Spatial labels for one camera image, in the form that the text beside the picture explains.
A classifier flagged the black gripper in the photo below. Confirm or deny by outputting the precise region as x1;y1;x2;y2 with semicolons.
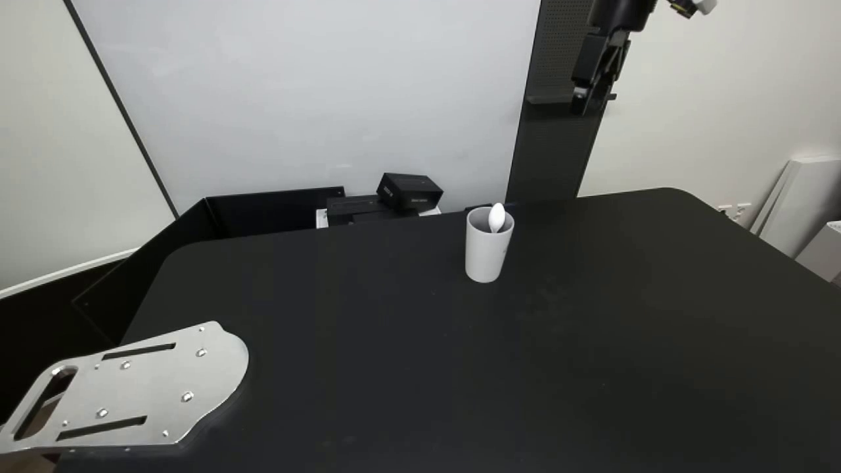
570;0;659;115

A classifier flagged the white plastic spoon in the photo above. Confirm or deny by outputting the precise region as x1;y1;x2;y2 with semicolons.
486;200;509;236

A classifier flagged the white mug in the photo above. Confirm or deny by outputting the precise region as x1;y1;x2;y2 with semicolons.
462;204;518;286

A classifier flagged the dark vertical pillar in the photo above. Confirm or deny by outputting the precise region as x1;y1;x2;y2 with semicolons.
504;0;616;211

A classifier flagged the white leaning board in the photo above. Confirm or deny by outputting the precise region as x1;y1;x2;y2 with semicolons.
755;153;841;283

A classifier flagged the flat black box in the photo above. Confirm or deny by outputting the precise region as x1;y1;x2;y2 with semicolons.
324;192;391;230

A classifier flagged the white board panel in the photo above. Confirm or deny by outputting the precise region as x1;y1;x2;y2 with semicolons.
64;0;545;217

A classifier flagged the silver metal mounting plate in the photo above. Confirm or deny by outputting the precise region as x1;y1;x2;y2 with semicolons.
0;317;253;456

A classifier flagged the white wall outlet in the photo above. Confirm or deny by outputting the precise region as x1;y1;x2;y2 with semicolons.
717;200;758;229

